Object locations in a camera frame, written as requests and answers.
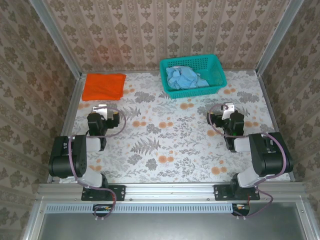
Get teal plastic mesh basket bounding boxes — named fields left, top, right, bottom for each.
left=159, top=53, right=228, bottom=100

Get light blue printed t-shirt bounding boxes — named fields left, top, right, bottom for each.
left=165, top=65, right=210, bottom=91

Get folded orange t-shirt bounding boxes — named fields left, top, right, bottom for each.
left=81, top=72, right=127, bottom=102

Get floral table cover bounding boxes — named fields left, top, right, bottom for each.
left=59, top=70, right=292, bottom=185

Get grey metal sheet tray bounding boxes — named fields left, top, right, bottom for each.
left=23, top=199, right=320, bottom=240

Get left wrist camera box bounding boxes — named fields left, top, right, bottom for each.
left=92, top=104, right=109, bottom=119

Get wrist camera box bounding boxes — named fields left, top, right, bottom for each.
left=221, top=101, right=236, bottom=120
left=92, top=104, right=109, bottom=119

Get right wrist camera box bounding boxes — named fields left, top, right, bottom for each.
left=221, top=101, right=236, bottom=120

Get aluminium table side rail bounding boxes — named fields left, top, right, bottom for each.
left=256, top=71, right=296, bottom=182
left=46, top=73, right=87, bottom=184

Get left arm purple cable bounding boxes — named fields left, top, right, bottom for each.
left=67, top=107, right=127, bottom=222

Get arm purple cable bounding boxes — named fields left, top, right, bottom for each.
left=207, top=103, right=288, bottom=221
left=67, top=107, right=127, bottom=222

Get thin aluminium table end rail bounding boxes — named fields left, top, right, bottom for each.
left=81, top=67, right=258, bottom=75

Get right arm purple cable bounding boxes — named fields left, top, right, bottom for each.
left=207, top=103, right=288, bottom=221

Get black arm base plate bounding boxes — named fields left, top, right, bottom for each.
left=213, top=184, right=261, bottom=202
left=81, top=184, right=126, bottom=202

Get aluminium mounting rail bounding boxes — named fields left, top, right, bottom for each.
left=36, top=182, right=307, bottom=201

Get aluminium corner post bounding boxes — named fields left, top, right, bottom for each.
left=255, top=0, right=306, bottom=75
left=28, top=0, right=84, bottom=80

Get grey slotted cable duct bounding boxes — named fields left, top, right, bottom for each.
left=46, top=202, right=251, bottom=214

